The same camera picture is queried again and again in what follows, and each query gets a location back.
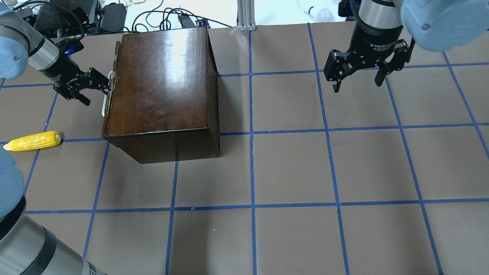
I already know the black power adapter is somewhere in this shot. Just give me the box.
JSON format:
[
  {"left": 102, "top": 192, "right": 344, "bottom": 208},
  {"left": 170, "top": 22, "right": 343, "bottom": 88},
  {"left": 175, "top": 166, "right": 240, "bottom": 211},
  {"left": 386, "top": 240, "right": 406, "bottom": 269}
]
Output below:
[{"left": 100, "top": 3, "right": 127, "bottom": 32}]

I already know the dark wooden drawer cabinet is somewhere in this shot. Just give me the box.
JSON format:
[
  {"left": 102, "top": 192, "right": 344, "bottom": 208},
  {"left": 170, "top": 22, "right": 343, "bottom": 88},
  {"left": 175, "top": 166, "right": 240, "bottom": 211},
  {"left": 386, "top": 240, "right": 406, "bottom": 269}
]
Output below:
[{"left": 102, "top": 27, "right": 221, "bottom": 164}]

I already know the yellow corn cob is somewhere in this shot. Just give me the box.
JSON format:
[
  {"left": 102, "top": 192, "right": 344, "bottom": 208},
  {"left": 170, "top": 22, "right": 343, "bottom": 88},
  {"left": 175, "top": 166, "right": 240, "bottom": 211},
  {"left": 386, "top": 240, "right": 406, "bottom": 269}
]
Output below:
[{"left": 2, "top": 131, "right": 62, "bottom": 152}]

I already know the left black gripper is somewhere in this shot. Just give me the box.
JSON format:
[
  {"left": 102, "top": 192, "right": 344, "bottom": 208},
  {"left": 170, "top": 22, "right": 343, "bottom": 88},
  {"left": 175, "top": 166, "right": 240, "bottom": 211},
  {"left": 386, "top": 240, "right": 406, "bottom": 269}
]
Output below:
[{"left": 38, "top": 38, "right": 110, "bottom": 106}]

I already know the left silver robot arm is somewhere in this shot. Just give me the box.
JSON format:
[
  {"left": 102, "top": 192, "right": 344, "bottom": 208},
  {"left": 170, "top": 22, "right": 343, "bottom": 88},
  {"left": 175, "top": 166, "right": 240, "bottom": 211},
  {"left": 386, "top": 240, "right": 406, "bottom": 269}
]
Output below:
[{"left": 0, "top": 3, "right": 110, "bottom": 106}]

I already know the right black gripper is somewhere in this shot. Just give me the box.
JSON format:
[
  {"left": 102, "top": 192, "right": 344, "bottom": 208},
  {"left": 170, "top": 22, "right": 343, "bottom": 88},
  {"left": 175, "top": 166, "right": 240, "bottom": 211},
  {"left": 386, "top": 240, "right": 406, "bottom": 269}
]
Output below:
[{"left": 323, "top": 21, "right": 416, "bottom": 93}]

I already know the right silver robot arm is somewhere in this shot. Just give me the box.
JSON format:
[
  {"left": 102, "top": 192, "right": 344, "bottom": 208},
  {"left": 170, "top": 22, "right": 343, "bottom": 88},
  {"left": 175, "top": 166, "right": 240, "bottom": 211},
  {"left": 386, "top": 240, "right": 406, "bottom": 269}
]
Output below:
[{"left": 323, "top": 0, "right": 489, "bottom": 93}]

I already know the light wood drawer white handle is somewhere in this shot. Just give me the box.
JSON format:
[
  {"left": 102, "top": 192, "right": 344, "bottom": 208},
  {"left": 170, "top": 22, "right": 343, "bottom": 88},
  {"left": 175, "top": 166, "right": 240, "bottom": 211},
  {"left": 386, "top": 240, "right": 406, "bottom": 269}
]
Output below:
[{"left": 101, "top": 41, "right": 122, "bottom": 117}]

